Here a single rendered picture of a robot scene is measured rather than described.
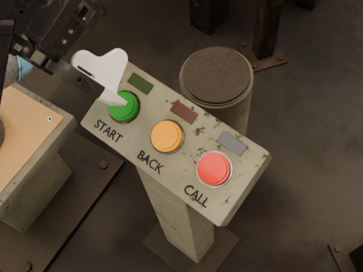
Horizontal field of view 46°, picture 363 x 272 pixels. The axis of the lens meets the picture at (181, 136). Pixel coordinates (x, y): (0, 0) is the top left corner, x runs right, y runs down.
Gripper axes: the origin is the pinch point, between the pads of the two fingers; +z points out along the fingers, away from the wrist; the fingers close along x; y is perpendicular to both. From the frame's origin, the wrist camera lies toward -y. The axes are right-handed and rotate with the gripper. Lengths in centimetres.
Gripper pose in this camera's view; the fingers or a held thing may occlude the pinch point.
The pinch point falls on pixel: (81, 80)
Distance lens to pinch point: 54.6
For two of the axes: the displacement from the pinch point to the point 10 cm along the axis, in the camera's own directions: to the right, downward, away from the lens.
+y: 5.6, -8.3, -0.1
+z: 2.8, 1.7, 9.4
